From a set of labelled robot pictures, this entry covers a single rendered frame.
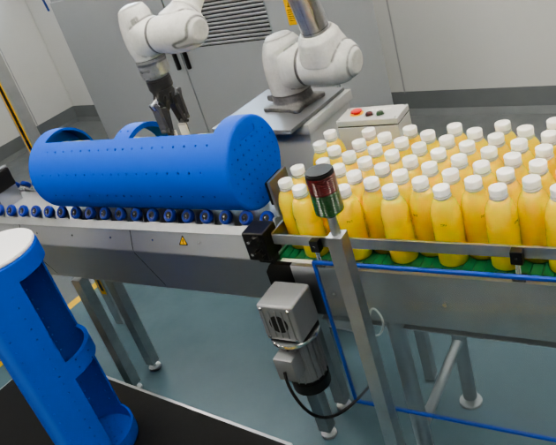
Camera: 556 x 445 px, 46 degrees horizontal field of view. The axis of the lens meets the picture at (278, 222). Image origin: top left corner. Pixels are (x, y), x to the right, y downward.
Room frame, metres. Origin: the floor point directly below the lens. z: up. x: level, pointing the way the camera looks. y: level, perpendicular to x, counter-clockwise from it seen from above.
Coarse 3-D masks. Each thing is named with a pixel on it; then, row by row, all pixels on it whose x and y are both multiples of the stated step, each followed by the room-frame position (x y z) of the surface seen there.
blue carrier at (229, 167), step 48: (48, 144) 2.22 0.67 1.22; (96, 144) 2.06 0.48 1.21; (144, 144) 1.92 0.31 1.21; (192, 144) 1.80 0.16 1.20; (240, 144) 1.76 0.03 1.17; (48, 192) 2.18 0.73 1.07; (96, 192) 2.02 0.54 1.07; (144, 192) 1.89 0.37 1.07; (192, 192) 1.77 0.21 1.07; (240, 192) 1.70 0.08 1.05
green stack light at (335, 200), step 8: (336, 192) 1.21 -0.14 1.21; (312, 200) 1.23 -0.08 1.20; (320, 200) 1.21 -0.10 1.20; (328, 200) 1.20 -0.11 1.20; (336, 200) 1.21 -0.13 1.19; (320, 208) 1.21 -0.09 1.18; (328, 208) 1.20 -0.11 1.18; (336, 208) 1.21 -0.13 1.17; (320, 216) 1.21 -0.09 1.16; (328, 216) 1.21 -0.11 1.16
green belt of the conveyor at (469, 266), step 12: (288, 252) 1.56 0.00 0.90; (300, 252) 1.54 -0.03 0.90; (372, 252) 1.43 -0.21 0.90; (384, 264) 1.36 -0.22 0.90; (396, 264) 1.34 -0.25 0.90; (408, 264) 1.32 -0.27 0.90; (420, 264) 1.31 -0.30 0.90; (432, 264) 1.29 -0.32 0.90; (468, 264) 1.25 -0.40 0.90; (480, 264) 1.23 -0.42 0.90; (528, 264) 1.18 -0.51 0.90; (540, 264) 1.16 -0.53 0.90
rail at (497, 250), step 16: (288, 240) 1.51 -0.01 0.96; (304, 240) 1.48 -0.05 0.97; (352, 240) 1.39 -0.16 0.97; (368, 240) 1.36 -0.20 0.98; (384, 240) 1.34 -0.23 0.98; (400, 240) 1.31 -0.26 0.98; (416, 240) 1.29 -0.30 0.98; (496, 256) 1.18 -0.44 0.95; (528, 256) 1.13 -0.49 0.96; (544, 256) 1.11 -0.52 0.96
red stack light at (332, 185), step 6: (306, 180) 1.23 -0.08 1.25; (318, 180) 1.21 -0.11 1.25; (324, 180) 1.20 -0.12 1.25; (330, 180) 1.21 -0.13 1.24; (336, 180) 1.22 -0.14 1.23; (312, 186) 1.21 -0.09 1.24; (318, 186) 1.21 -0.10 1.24; (324, 186) 1.20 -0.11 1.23; (330, 186) 1.21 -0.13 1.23; (336, 186) 1.22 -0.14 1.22; (312, 192) 1.22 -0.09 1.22; (318, 192) 1.21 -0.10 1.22; (324, 192) 1.20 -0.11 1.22; (330, 192) 1.21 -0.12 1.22
